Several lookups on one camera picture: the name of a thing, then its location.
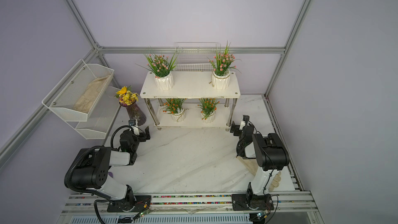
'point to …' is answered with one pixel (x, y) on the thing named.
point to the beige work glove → (252, 166)
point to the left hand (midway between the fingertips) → (140, 129)
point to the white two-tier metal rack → (190, 99)
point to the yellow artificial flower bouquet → (126, 96)
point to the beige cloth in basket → (86, 101)
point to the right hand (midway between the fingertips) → (241, 124)
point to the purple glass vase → (136, 113)
